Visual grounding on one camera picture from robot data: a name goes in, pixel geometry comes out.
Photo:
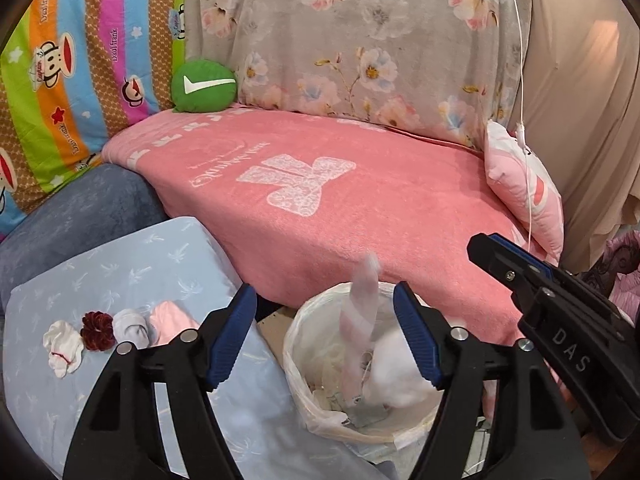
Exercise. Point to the colourful monkey print blanket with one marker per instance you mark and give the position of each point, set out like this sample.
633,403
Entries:
85,60

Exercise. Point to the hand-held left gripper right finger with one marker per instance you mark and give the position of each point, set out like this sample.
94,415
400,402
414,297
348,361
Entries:
417,335

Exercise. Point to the light blue printed cloth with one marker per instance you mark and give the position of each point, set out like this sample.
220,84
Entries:
125,270

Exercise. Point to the beige curtain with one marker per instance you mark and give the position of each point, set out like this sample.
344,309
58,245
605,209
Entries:
590,110

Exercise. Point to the grey fabric piece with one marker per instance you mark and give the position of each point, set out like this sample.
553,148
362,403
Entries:
365,412

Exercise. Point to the pink ruffled cloth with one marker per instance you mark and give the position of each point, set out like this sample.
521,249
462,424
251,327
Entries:
625,280

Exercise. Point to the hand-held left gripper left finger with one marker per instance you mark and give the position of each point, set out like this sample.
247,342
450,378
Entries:
232,335

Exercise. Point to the grey white sock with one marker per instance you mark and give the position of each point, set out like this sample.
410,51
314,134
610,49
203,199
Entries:
130,327

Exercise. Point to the small white cloth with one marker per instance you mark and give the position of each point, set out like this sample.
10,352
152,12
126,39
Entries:
62,347

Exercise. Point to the green round cushion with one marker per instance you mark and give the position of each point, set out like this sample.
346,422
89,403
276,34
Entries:
202,85

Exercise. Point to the blue-grey cushion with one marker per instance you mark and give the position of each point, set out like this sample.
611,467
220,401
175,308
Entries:
75,210

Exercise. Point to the beige cardboard piece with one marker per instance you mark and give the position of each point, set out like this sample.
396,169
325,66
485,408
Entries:
275,330

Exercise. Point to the white fluffy cloth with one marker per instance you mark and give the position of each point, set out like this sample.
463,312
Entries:
395,370

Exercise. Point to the white bin with plastic bag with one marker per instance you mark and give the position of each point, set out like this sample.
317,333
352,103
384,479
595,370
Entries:
310,320

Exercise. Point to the small pink cloth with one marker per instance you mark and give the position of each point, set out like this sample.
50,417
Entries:
172,320

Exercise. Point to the grey floral blanket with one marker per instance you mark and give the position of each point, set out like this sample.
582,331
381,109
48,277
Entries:
350,35

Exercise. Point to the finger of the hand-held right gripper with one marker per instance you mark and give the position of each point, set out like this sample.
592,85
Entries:
505,260

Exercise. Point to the dark red scrunchie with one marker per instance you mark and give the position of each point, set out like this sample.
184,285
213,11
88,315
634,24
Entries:
98,331

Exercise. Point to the pink blanket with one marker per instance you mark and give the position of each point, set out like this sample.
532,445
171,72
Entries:
350,220

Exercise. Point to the pink white striped sock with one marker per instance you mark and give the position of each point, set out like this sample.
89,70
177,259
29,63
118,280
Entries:
360,320

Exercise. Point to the pink and white pillow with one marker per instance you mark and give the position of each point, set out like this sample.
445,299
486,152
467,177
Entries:
520,190

